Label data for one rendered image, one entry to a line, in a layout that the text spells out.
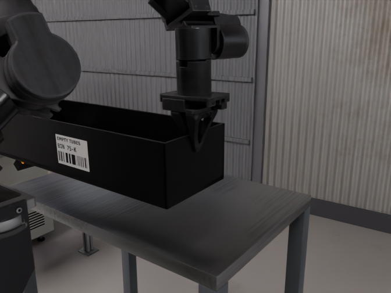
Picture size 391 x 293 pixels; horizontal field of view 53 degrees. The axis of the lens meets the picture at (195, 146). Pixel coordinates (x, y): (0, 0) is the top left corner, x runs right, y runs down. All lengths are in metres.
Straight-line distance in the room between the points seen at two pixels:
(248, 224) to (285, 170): 2.00
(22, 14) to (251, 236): 0.59
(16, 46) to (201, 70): 0.28
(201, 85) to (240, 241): 0.34
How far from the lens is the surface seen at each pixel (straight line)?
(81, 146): 0.76
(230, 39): 0.66
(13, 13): 0.51
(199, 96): 0.61
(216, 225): 0.87
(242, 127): 2.87
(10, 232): 0.65
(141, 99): 3.39
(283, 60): 2.74
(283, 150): 2.83
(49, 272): 2.29
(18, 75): 0.46
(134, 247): 0.82
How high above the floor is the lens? 1.20
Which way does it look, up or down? 16 degrees down
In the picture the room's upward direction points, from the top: straight up
